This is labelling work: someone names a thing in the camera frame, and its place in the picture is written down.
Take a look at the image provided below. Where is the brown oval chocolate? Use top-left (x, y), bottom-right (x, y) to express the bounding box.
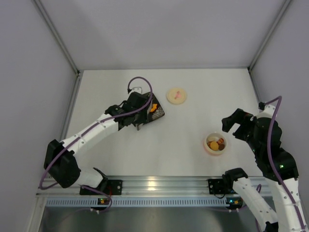
top-left (218, 144), bottom-right (225, 151)

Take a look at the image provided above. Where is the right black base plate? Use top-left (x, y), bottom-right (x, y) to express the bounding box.
top-left (207, 178), bottom-right (228, 195)

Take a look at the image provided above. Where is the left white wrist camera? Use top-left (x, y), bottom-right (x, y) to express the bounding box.
top-left (127, 87), bottom-right (142, 94)

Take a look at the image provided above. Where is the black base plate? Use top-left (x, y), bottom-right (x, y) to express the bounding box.
top-left (207, 178), bottom-right (228, 195)
top-left (79, 179), bottom-right (123, 195)

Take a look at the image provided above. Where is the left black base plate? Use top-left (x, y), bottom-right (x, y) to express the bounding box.
top-left (79, 179), bottom-right (123, 195)

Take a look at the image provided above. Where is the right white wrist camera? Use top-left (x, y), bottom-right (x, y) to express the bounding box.
top-left (256, 102), bottom-right (276, 118)

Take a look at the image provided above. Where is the black patterned square plate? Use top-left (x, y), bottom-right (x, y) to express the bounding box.
top-left (143, 94), bottom-right (165, 125)

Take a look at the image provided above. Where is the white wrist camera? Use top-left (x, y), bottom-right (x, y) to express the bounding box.
top-left (127, 87), bottom-right (142, 94)
top-left (256, 102), bottom-right (276, 118)

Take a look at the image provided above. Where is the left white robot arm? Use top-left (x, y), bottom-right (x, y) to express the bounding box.
top-left (43, 92), bottom-right (153, 189)

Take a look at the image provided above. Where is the slotted grey cable duct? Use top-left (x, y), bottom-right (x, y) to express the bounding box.
top-left (45, 197), bottom-right (242, 207)

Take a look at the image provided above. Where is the white round lunch bowl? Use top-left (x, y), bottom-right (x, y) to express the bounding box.
top-left (203, 132), bottom-right (228, 156)

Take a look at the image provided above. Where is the cream round lid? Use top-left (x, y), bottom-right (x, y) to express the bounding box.
top-left (166, 87), bottom-right (187, 105)

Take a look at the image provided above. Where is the white egg shaped food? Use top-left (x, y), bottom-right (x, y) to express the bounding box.
top-left (207, 137), bottom-right (218, 142)

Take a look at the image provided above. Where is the aluminium mounting rail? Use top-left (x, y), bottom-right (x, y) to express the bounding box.
top-left (36, 176), bottom-right (272, 197)

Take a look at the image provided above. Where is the round yellow cracker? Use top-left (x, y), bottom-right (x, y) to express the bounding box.
top-left (210, 141), bottom-right (218, 151)

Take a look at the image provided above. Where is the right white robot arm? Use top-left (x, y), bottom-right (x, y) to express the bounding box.
top-left (222, 104), bottom-right (309, 232)

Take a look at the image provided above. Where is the small brown food piece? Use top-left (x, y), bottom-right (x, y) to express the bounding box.
top-left (217, 138), bottom-right (225, 146)

